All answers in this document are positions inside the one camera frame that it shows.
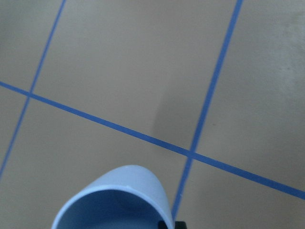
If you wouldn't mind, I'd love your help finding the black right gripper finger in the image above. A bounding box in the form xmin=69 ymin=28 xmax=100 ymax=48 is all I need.
xmin=174 ymin=221 xmax=186 ymax=229

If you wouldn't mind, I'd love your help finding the light blue plastic cup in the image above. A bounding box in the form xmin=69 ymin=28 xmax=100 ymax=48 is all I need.
xmin=52 ymin=165 xmax=175 ymax=229

